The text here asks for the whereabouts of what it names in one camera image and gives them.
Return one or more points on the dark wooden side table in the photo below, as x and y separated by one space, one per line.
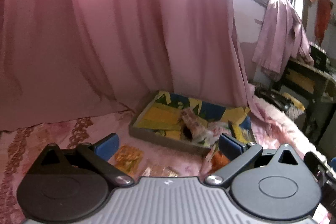
314 85

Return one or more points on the tied purple curtain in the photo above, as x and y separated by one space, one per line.
281 38

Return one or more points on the pink patterned snack packet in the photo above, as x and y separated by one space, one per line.
193 123

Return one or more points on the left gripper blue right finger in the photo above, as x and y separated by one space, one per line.
241 156

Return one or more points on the yellow snack packet in tray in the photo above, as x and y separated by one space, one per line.
242 135

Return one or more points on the large pink curtain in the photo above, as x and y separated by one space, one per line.
67 59

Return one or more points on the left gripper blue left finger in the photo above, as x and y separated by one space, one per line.
94 157

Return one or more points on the gold foil snack packet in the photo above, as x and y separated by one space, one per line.
127 159

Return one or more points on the clear bag of crackers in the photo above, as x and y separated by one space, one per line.
159 171

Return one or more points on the orange sausage snack packet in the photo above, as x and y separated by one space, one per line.
214 161

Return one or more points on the grey snack tray box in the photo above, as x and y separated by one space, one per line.
159 121

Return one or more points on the black handbag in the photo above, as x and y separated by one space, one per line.
274 98

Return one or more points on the black box on table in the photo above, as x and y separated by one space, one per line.
319 56

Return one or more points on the orange hanging wall decoration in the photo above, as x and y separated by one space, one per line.
322 19

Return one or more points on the pink floral bed sheet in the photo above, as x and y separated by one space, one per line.
176 160

